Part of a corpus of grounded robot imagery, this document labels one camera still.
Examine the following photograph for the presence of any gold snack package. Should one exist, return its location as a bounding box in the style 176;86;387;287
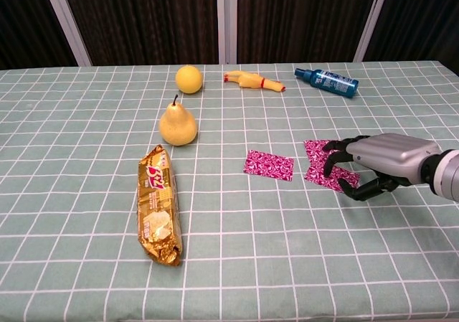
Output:
137;143;184;267

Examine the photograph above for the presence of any white metal frame post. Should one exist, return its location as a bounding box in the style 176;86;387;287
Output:
39;0;93;67
353;0;392;63
216;0;238;65

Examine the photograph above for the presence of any yellow pear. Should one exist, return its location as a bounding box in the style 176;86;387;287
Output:
158;94;199;147

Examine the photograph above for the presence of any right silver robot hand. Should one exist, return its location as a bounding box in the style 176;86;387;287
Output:
321;133;443;202

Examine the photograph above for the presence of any blue spray bottle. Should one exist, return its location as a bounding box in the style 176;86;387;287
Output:
294;67;359;99

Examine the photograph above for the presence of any yellow rubber chicken toy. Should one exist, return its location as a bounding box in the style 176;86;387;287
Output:
223;70;287;94

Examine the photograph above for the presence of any pink patterned packet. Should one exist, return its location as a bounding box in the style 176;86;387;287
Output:
303;166;361;194
303;139;338;169
243;149;295;182

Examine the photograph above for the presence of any yellow round fruit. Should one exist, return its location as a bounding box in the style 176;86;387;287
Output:
175;65;204;95

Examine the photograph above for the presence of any dark brown curtain panel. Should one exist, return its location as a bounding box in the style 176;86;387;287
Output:
59;0;219;67
236;0;381;65
364;0;459;77
0;0;78;70

